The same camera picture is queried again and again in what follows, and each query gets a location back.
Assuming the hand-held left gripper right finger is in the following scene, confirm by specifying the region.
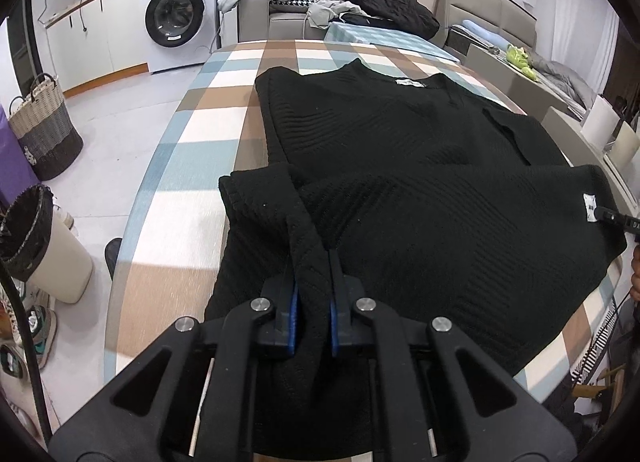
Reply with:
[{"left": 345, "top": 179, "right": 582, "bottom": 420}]
[{"left": 327, "top": 249, "right": 581, "bottom": 462}]

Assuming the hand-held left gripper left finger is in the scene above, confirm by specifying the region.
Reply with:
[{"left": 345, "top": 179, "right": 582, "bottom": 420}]
[{"left": 47, "top": 274, "right": 301, "bottom": 462}]

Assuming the black knit sweater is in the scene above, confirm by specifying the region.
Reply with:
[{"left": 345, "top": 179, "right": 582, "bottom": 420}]
[{"left": 192, "top": 59, "right": 628, "bottom": 460}]

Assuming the beige paper roll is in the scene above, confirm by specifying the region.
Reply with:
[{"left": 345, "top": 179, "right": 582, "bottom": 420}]
[{"left": 607, "top": 119, "right": 640, "bottom": 160}]

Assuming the grey low counter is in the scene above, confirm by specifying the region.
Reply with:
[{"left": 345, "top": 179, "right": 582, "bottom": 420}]
[{"left": 542, "top": 106, "right": 640, "bottom": 223}]

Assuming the white paper towel roll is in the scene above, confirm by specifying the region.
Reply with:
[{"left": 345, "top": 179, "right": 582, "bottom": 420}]
[{"left": 582, "top": 94, "right": 621, "bottom": 147}]

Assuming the black white patterned rug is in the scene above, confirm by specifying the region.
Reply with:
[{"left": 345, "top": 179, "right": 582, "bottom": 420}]
[{"left": 570, "top": 302, "right": 626, "bottom": 383}]

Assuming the grey duvet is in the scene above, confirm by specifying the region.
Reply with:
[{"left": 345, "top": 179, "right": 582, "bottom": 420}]
[{"left": 530, "top": 49, "right": 598, "bottom": 112}]

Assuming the wooden stool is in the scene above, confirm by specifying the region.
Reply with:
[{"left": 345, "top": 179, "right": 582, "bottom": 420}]
[{"left": 572, "top": 364, "right": 626, "bottom": 400}]

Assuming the white curtain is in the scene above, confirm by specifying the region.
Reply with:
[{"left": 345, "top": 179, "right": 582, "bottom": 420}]
[{"left": 595, "top": 6, "right": 621, "bottom": 97}]

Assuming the green plush toy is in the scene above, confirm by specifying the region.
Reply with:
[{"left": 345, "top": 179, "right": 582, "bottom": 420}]
[{"left": 505, "top": 44, "right": 538, "bottom": 80}]

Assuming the black slipper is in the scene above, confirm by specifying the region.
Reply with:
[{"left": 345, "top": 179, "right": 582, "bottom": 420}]
[{"left": 105, "top": 238, "right": 123, "bottom": 283}]

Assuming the brown checked tablecloth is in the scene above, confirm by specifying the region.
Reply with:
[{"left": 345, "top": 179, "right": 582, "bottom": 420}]
[{"left": 102, "top": 39, "right": 623, "bottom": 408}]

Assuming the light blue pillow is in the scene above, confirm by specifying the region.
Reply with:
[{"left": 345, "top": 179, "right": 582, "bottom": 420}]
[{"left": 461, "top": 19, "right": 506, "bottom": 50}]

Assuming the grey padded headboard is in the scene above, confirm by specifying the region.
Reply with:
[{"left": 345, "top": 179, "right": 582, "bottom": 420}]
[{"left": 440, "top": 0, "right": 538, "bottom": 50}]

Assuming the green white sneaker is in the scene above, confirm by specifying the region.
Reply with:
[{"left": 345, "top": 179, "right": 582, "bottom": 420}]
[
  {"left": 0, "top": 344, "right": 28, "bottom": 375},
  {"left": 30, "top": 307, "right": 58, "bottom": 370}
]

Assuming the bin with black liner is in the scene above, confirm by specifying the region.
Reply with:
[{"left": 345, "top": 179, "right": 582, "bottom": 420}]
[{"left": 0, "top": 184, "right": 95, "bottom": 303}]

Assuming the teal checked tablecloth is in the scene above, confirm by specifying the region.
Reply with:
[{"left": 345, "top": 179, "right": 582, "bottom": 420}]
[{"left": 324, "top": 22, "right": 461, "bottom": 65}]

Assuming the grey sofa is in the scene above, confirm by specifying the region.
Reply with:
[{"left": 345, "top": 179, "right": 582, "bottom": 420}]
[{"left": 237, "top": 0, "right": 331, "bottom": 45}]

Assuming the black flat bag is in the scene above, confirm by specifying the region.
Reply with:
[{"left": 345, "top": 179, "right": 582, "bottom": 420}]
[{"left": 342, "top": 12, "right": 388, "bottom": 27}]

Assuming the grey hoodie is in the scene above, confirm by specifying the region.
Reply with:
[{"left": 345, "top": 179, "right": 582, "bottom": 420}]
[{"left": 305, "top": 0, "right": 361, "bottom": 30}]

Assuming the woven laundry basket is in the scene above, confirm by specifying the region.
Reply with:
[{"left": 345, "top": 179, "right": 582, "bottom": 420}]
[{"left": 7, "top": 72, "right": 85, "bottom": 181}]

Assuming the black puffer jacket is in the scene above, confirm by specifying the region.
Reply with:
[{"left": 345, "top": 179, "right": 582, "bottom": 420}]
[{"left": 332, "top": 0, "right": 441, "bottom": 40}]

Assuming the purple bag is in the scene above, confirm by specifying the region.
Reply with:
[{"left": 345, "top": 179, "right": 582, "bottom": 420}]
[{"left": 0, "top": 104, "right": 41, "bottom": 207}]

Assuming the white washing machine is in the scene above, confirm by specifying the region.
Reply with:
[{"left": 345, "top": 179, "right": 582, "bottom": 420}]
[{"left": 136, "top": 0, "right": 221, "bottom": 75}]

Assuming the white lower cabinet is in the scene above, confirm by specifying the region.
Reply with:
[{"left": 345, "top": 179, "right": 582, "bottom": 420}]
[{"left": 45, "top": 0, "right": 151, "bottom": 97}]

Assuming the dark door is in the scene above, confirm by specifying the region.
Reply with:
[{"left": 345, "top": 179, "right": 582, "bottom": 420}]
[{"left": 9, "top": 0, "right": 43, "bottom": 97}]

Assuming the black cable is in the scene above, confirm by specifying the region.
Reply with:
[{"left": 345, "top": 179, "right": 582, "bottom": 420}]
[{"left": 0, "top": 252, "right": 53, "bottom": 443}]

